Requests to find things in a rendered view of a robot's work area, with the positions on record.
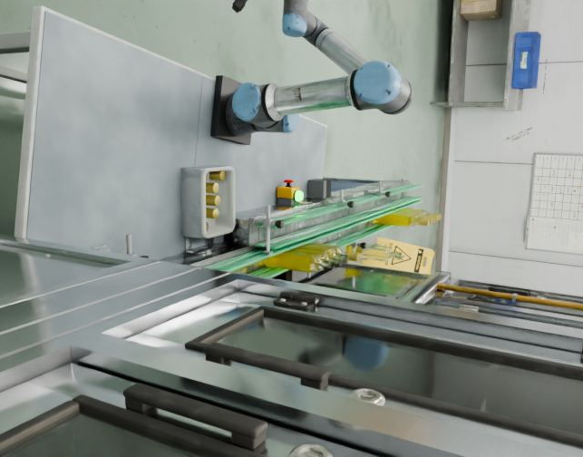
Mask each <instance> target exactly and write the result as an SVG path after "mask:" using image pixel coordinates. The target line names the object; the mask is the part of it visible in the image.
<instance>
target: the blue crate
mask: <svg viewBox="0 0 583 457"><path fill-rule="evenodd" d="M540 41H541V34H540V33H539V32H538V31H537V32H519V33H516V37H515V49H514V62H513V74H512V86H511V87H512V88H514V89H537V84H538V73H539V52H540Z"/></svg>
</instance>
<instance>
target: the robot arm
mask: <svg viewBox="0 0 583 457"><path fill-rule="evenodd" d="M247 1H248V0H234V3H233V6H232V9H233V10H234V11H235V12H236V13H238V12H241V10H243V9H244V7H245V3H246V2H247ZM307 4H308V0H284V6H283V17H282V31H283V33H284V34H285V35H286V36H290V37H303V38H305V39H306V40H307V41H308V42H309V43H311V44H312V45H313V46H314V47H315V48H317V49H318V50H319V51H320V52H322V53H323V54H324V55H325V56H327V57H328V58H329V59H330V60H331V61H333V62H334V63H335V64H336V65H338V66H339V67H340V68H341V69H342V70H344V71H345V72H346V73H347V74H349V76H346V77H340V78H334V79H328V80H323V81H317V82H311V83H300V84H295V85H288V86H283V87H280V86H279V85H277V84H276V83H268V84H262V85H257V84H255V83H250V82H247V83H242V84H241V85H240V86H239V87H238V88H237V90H236V91H235V93H234V94H232V95H231V97H230V98H229V100H228V104H227V108H226V121H227V125H228V128H229V130H230V131H231V132H232V133H233V134H234V135H236V136H247V135H249V134H252V133H254V132H257V131H260V132H283V133H290V132H293V131H294V130H295V129H296V127H297V125H298V122H299V113H301V112H315V111H322V110H329V109H336V108H343V107H350V106H353V107H354V108H355V109H356V110H358V111H363V110H371V109H378V110H379V111H381V112H383V113H386V114H391V115H395V114H399V113H401V112H404V111H405V110H406V109H407V108H408V107H409V106H410V105H411V102H412V100H413V87H412V85H411V84H410V82H409V81H408V80H407V79H406V78H405V77H403V76H402V75H401V74H400V73H399V72H398V71H397V69H396V68H395V67H393V66H392V65H391V64H389V63H386V62H384V61H371V60H370V59H368V58H367V57H366V56H365V55H363V54H362V53H361V52H359V51H358V50H357V49H355V48H354V47H353V46H352V45H351V44H350V43H348V42H347V41H346V40H345V39H343V38H342V37H341V36H340V35H338V34H337V33H336V32H334V31H333V30H332V29H330V28H329V27H328V26H327V25H326V24H325V23H323V22H321V21H320V20H319V19H318V18H316V17H315V16H314V15H312V14H311V13H310V12H309V11H308V10H307Z"/></svg>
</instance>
